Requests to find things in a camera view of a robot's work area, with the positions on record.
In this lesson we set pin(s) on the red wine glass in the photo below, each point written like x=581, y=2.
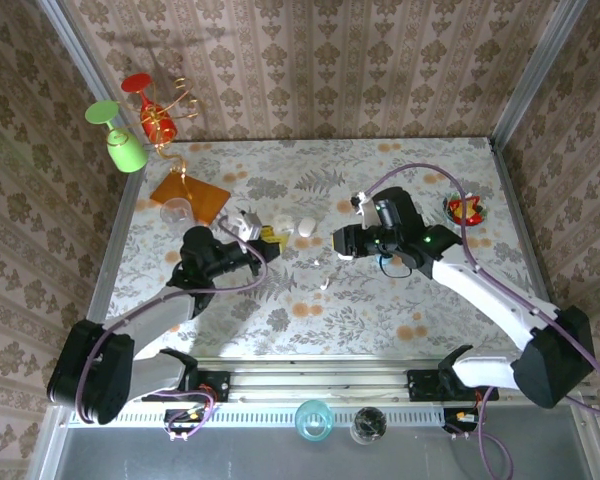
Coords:
x=155, y=125

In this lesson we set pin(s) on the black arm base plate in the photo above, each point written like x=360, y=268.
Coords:
x=422, y=387
x=217, y=387

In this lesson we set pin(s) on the orange square tile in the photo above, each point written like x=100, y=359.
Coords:
x=207, y=197

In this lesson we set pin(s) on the grey metal shelf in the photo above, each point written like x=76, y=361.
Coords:
x=230, y=455

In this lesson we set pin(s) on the white oval charging case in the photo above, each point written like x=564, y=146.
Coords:
x=306, y=226

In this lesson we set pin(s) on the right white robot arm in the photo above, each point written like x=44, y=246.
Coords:
x=485, y=295

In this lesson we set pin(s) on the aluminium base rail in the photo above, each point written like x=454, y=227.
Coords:
x=320, y=380

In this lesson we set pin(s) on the green wine glass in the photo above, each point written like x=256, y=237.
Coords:
x=127, y=152

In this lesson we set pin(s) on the clear plastic cup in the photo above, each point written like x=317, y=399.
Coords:
x=177, y=210

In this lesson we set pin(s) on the teal drinking glass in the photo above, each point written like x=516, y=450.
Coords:
x=314, y=420

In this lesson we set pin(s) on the dark glass cup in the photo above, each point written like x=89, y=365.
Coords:
x=368, y=425

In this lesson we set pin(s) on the aluminium side rail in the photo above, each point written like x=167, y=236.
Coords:
x=521, y=215
x=122, y=225

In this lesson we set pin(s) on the red and yellow toy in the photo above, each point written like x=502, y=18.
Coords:
x=467, y=211

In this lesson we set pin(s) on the aluminium frame post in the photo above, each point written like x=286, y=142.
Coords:
x=69, y=37
x=542, y=50

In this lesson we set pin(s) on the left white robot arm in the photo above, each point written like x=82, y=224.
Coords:
x=155, y=320

